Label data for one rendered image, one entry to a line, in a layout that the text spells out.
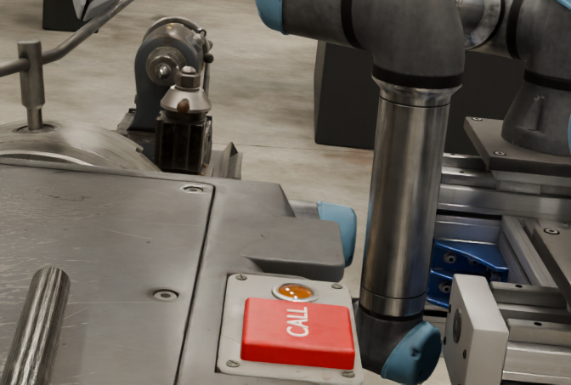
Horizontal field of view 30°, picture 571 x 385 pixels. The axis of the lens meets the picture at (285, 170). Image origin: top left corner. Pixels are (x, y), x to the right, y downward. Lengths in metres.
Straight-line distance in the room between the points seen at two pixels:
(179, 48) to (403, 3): 1.12
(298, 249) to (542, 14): 0.81
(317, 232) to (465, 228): 0.74
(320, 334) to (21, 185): 0.32
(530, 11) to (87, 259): 0.92
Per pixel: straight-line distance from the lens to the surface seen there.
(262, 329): 0.58
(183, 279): 0.66
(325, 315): 0.60
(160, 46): 2.16
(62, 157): 0.97
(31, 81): 1.03
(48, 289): 0.58
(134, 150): 1.06
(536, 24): 1.47
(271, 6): 1.17
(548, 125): 1.47
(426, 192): 1.15
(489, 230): 1.49
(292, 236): 0.75
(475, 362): 1.01
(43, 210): 0.77
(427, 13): 1.09
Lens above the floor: 1.51
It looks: 16 degrees down
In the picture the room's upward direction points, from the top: 6 degrees clockwise
